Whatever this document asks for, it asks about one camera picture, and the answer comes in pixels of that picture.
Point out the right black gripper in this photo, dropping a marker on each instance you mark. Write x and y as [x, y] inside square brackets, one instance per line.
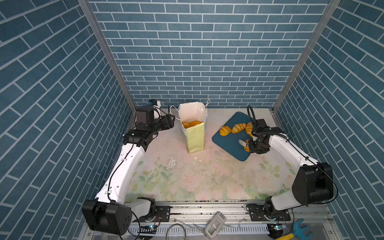
[250, 146]

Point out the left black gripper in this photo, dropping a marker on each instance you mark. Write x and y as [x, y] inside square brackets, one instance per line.
[166, 121]

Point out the small striped croissant bun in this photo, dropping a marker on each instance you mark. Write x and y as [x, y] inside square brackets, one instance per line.
[246, 147]

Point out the long braided bread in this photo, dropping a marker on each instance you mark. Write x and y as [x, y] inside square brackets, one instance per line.
[238, 128]

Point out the twisted knot bread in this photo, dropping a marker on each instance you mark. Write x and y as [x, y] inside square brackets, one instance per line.
[249, 128]

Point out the round ridged bun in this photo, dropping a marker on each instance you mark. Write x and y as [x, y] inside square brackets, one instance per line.
[225, 130]

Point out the large sesame oval bread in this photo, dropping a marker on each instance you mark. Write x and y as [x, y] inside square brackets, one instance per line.
[194, 123]

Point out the white paper gift bag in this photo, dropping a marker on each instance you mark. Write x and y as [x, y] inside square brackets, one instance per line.
[194, 136]

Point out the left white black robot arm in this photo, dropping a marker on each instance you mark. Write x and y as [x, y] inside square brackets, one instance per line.
[107, 212]

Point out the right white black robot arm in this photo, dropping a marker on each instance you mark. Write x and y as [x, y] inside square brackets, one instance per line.
[313, 182]

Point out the teal rectangular tray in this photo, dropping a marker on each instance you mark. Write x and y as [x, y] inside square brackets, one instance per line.
[230, 143]

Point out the grey plastic handheld device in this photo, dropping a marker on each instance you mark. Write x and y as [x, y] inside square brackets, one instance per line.
[214, 225]

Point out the blue yellow toy wrench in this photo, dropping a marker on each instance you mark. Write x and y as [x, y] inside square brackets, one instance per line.
[302, 233]

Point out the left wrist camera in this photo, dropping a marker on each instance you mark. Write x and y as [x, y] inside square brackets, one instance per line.
[156, 105]

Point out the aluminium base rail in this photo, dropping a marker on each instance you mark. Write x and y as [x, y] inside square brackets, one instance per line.
[187, 220]

